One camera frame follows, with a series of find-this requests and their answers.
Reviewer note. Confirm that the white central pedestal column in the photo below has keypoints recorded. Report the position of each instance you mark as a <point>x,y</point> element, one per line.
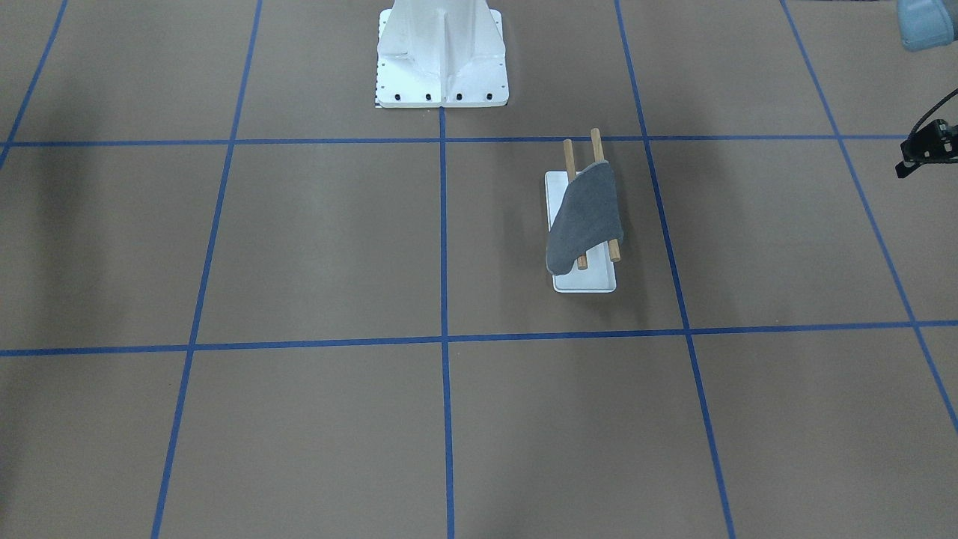
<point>441,54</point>

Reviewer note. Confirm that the upper wooden rack dowel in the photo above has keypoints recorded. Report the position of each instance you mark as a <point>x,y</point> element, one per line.
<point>599,156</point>

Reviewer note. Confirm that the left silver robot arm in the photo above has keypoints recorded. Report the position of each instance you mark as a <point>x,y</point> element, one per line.
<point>924,25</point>

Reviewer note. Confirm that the grey blue microfibre towel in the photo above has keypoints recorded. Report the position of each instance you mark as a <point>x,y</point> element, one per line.
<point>583,213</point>

